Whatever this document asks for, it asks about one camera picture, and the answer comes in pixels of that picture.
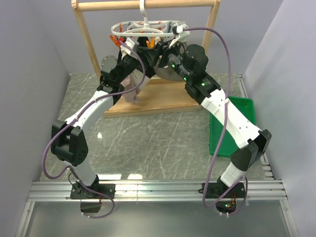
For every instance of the grey underwear white trim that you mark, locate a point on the grey underwear white trim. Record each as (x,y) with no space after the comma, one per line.
(166,73)

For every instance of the wooden hanging rack frame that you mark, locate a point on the wooden hanging rack frame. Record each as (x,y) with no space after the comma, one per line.
(159,95)

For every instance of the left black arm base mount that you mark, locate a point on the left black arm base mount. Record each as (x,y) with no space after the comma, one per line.
(80,192)

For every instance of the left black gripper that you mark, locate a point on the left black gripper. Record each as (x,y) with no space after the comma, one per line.
(142,58)

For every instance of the aluminium rail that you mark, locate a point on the aluminium rail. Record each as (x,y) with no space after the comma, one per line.
(161,190)

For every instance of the white plastic clip hanger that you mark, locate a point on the white plastic clip hanger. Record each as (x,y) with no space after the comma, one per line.
(146,28)

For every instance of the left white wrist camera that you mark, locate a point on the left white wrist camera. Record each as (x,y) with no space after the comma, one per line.
(128,45)

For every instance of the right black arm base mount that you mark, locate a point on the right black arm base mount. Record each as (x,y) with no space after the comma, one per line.
(215,190)

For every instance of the black underwear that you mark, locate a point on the black underwear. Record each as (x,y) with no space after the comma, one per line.
(150,72)

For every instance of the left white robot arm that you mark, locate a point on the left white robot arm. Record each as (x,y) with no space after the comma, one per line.
(68,142)

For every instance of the pink beige underwear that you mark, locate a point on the pink beige underwear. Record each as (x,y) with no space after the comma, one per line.
(133,79)

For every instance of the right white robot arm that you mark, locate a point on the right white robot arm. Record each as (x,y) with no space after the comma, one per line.
(190,64)

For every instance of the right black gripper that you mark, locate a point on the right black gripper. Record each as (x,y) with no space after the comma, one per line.
(165,51)

